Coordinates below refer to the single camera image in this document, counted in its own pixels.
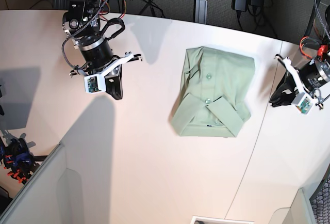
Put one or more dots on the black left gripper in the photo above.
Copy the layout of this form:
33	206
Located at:
313	75

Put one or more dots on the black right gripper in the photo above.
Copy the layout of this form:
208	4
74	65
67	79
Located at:
98	56

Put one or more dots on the light green polo shirt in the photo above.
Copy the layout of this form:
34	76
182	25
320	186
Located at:
214	84

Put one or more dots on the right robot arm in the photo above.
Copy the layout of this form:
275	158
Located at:
81	24

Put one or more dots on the grey partition panel right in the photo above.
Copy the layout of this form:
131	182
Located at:
300	212

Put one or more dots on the grey partition panel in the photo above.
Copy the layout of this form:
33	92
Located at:
52	195
300	212

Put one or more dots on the grey partition panel left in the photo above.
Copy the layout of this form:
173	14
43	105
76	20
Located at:
52	195

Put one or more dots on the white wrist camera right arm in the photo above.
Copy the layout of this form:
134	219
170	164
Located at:
103	75

